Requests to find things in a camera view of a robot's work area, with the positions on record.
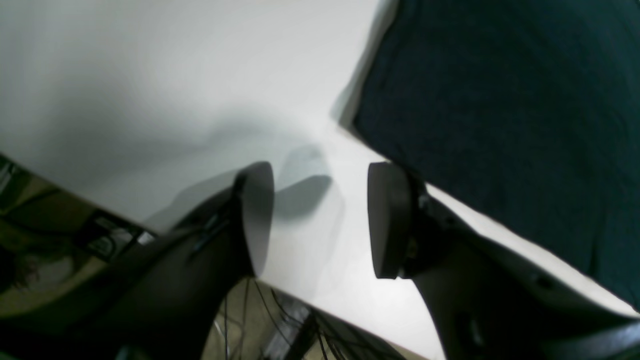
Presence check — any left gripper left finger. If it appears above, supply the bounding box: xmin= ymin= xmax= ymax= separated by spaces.
xmin=1 ymin=161 xmax=275 ymax=360

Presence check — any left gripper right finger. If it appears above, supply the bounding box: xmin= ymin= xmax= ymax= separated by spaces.
xmin=367 ymin=162 xmax=639 ymax=360

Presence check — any black T-shirt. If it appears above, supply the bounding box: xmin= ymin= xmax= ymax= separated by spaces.
xmin=353 ymin=0 xmax=640 ymax=309

